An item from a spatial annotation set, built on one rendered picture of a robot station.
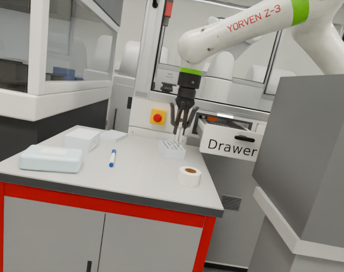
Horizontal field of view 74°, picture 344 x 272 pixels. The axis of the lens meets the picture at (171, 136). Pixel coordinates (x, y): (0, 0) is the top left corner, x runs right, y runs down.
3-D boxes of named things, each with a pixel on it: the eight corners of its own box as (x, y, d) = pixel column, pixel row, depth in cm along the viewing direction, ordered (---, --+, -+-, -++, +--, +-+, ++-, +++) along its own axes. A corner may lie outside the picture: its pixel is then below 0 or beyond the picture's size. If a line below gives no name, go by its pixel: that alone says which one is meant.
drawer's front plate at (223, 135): (272, 164, 89) (281, 137, 86) (199, 151, 88) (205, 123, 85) (270, 163, 91) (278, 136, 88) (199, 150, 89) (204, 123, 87)
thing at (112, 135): (115, 142, 99) (116, 138, 98) (97, 137, 100) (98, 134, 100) (127, 136, 111) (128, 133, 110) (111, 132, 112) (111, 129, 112)
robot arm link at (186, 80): (184, 72, 88) (206, 76, 90) (175, 71, 99) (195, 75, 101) (181, 87, 89) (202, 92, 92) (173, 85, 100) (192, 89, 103)
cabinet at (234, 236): (278, 283, 140) (323, 160, 121) (109, 257, 135) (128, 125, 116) (235, 202, 232) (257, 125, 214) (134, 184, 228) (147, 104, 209)
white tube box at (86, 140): (88, 153, 81) (89, 139, 79) (63, 149, 80) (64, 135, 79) (99, 143, 93) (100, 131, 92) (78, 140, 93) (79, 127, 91)
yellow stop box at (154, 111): (163, 126, 112) (166, 111, 110) (149, 123, 111) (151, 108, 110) (163, 124, 116) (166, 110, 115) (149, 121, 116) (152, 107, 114)
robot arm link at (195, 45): (283, 31, 80) (275, -2, 78) (296, 22, 69) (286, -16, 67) (185, 69, 87) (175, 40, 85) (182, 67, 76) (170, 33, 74)
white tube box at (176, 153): (184, 159, 94) (186, 150, 93) (164, 157, 91) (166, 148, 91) (175, 149, 105) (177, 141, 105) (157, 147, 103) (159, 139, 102)
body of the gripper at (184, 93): (194, 88, 100) (189, 109, 102) (175, 85, 98) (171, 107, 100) (200, 90, 93) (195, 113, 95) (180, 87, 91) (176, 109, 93)
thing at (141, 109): (320, 160, 121) (330, 134, 118) (128, 125, 117) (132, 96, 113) (255, 125, 214) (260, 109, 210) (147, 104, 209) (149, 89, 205)
